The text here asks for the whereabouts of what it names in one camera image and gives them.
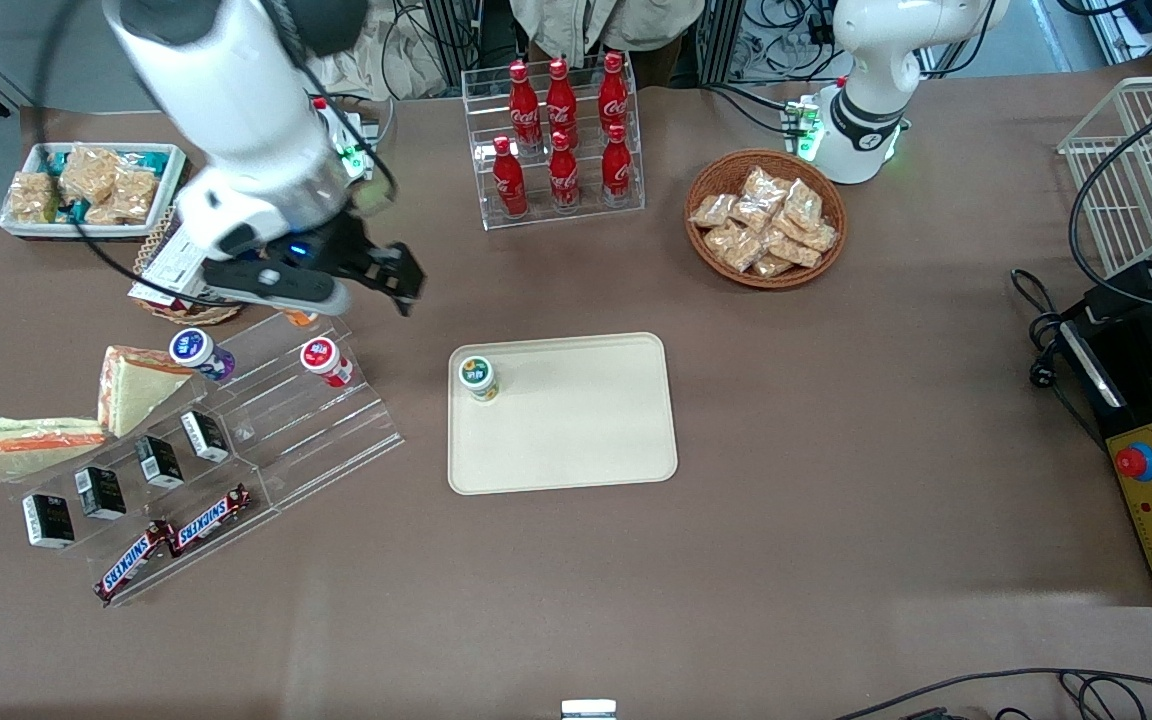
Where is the long thin black cable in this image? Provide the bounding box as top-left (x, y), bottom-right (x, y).
top-left (831, 667), bottom-right (1152, 720)

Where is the white and red carton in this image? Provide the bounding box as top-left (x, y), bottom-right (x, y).
top-left (128, 225), bottom-right (213, 307)

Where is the purple gum bottle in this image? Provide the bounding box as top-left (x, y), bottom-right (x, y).
top-left (169, 328), bottom-right (237, 383)

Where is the red gum bottle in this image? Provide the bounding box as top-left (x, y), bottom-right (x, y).
top-left (300, 337), bottom-right (355, 389)

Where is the clear acrylic bottle rack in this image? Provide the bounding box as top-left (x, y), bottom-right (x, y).
top-left (461, 55), bottom-right (647, 232)

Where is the round brown wicker basket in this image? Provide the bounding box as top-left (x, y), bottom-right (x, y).
top-left (683, 150), bottom-right (849, 291)

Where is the clear acrylic stepped stand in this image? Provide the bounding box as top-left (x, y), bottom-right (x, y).
top-left (11, 300), bottom-right (406, 607)

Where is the white rectangular bin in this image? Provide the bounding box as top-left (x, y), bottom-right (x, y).
top-left (0, 142), bottom-right (188, 242)

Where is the black and yellow control box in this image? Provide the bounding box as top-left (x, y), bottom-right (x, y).
top-left (1054, 298), bottom-right (1152, 608)

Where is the black base cable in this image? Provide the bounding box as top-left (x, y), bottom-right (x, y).
top-left (701, 83), bottom-right (799, 137)

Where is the flat wrapped sandwich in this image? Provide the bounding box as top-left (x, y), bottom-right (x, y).
top-left (0, 415), bottom-right (109, 484)

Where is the oval light wicker basket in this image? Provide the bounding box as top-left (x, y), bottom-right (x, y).
top-left (132, 222), bottom-right (245, 327)

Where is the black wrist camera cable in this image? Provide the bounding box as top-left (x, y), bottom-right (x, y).
top-left (34, 0), bottom-right (237, 311)

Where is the green gum bottle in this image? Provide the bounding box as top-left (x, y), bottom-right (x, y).
top-left (458, 354), bottom-right (501, 404)

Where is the beige plastic tray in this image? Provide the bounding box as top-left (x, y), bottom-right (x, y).
top-left (447, 332), bottom-right (680, 496)

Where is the thick black curved cable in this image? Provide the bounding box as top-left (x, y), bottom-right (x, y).
top-left (1067, 90), bottom-right (1152, 313)

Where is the triangular wrapped sandwich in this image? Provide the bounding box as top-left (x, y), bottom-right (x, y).
top-left (97, 345), bottom-right (193, 439)

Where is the small black box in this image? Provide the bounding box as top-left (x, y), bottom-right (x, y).
top-left (74, 466), bottom-right (127, 521)
top-left (181, 410), bottom-right (231, 464)
top-left (22, 492), bottom-right (76, 549)
top-left (135, 435), bottom-right (185, 491)

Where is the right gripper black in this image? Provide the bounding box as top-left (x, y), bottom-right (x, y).
top-left (316, 214), bottom-right (428, 318)

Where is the white wire basket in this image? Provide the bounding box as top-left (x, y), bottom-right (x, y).
top-left (1057, 74), bottom-right (1152, 283)

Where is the beige rice cracker packet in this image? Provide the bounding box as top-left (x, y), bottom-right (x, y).
top-left (61, 146), bottom-right (121, 202)
top-left (8, 172), bottom-right (60, 224)
top-left (106, 167), bottom-right (160, 224)

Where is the red Coca-Cola bottle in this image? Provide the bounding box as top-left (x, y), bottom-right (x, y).
top-left (491, 136), bottom-right (529, 219)
top-left (507, 60), bottom-right (543, 154)
top-left (601, 124), bottom-right (635, 207)
top-left (597, 52), bottom-right (631, 141)
top-left (545, 57), bottom-right (579, 149)
top-left (547, 131), bottom-right (581, 212)

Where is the Snickers bar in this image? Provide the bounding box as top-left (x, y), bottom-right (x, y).
top-left (168, 484), bottom-right (252, 557)
top-left (94, 520), bottom-right (177, 605)

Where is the beige cloth bag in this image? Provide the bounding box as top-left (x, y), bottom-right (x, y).
top-left (331, 0), bottom-right (462, 102)

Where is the aluminium frame post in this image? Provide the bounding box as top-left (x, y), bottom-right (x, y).
top-left (697, 0), bottom-right (746, 87)

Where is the red emergency stop button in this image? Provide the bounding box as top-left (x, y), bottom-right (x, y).
top-left (1113, 441), bottom-right (1152, 484)

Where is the thin black cable with plug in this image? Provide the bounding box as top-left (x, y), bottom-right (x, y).
top-left (1010, 267), bottom-right (1109, 453)

